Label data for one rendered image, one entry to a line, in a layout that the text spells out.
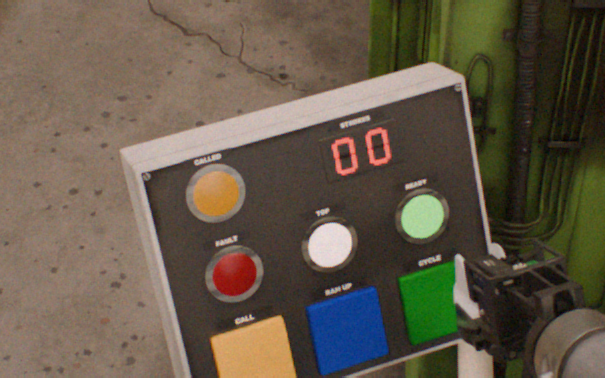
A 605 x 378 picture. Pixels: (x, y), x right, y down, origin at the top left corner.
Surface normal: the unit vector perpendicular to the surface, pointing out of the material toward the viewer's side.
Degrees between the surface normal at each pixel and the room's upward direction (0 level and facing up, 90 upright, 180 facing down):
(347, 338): 60
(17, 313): 0
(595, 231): 90
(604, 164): 90
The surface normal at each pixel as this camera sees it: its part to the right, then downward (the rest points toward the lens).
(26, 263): -0.01, -0.67
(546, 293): -0.19, -0.93
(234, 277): 0.30, 0.28
